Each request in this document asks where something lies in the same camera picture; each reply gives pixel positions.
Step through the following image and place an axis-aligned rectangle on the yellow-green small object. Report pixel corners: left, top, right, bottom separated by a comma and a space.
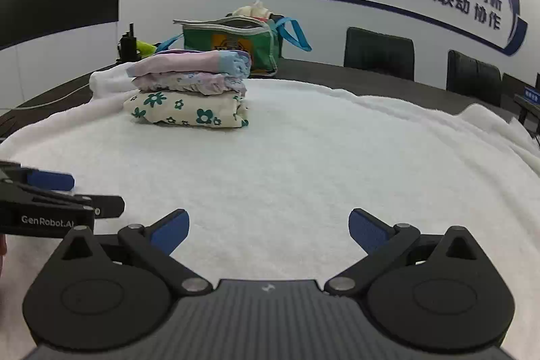
136, 40, 157, 58

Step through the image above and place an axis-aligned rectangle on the person's left hand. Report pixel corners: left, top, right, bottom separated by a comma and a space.
0, 234, 7, 275

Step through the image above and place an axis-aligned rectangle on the white towel blanket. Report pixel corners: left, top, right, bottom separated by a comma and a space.
1, 80, 539, 359

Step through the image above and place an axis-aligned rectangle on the black office chair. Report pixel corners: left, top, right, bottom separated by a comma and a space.
446, 50, 503, 107
343, 27, 414, 81

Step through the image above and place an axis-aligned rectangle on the folded purple floral garment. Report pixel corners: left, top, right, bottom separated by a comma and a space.
132, 72, 246, 96

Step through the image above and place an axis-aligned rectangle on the white cable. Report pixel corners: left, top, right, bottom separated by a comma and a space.
0, 87, 92, 113

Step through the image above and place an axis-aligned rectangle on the green zipper storage bag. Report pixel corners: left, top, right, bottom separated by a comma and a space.
173, 15, 312, 78

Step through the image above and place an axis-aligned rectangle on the pink blue purple-trimmed garment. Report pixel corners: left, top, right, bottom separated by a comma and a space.
126, 50, 252, 79

